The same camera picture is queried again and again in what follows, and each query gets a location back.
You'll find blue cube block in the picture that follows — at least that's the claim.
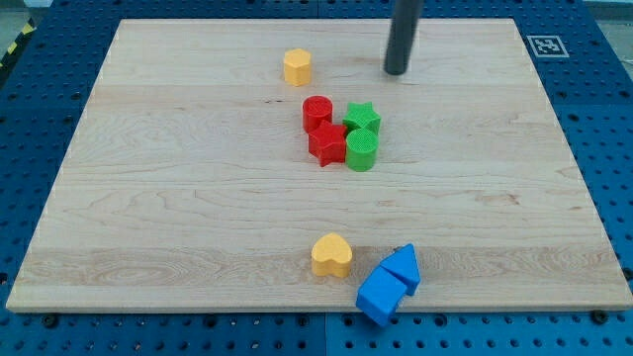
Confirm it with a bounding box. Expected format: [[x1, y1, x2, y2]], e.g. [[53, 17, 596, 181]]
[[355, 266, 407, 326]]

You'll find green star block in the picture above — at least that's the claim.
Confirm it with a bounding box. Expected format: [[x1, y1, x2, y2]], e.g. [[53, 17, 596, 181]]
[[342, 102, 382, 134]]

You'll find red star block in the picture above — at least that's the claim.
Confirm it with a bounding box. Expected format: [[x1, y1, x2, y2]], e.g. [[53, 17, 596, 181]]
[[308, 121, 347, 167]]

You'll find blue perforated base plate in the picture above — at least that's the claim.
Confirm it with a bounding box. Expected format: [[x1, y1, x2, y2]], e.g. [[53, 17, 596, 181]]
[[1, 0, 632, 355]]

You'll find yellow hexagon block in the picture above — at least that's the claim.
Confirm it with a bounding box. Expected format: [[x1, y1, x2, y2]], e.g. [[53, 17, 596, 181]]
[[283, 48, 312, 86]]

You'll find green cylinder block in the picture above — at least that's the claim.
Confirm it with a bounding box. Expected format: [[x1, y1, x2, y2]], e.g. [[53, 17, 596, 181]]
[[345, 129, 379, 171]]

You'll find white fiducial marker tag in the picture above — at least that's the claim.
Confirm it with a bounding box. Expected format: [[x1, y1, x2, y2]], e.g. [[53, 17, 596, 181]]
[[527, 35, 569, 58]]

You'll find yellow heart block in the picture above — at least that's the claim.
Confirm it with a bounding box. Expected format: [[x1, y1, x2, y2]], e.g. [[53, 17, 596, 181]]
[[311, 232, 353, 278]]

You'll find blue triangle block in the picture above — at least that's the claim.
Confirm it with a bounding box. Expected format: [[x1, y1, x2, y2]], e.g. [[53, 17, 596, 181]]
[[380, 243, 421, 297]]

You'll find light wooden board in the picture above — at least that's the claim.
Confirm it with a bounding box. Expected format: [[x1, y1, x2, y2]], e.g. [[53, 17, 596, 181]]
[[6, 19, 632, 313]]

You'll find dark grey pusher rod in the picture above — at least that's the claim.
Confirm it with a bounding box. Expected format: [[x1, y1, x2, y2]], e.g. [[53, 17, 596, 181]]
[[383, 0, 424, 75]]

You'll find red cylinder block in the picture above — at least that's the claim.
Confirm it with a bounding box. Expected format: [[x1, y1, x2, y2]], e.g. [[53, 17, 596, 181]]
[[302, 95, 333, 133]]

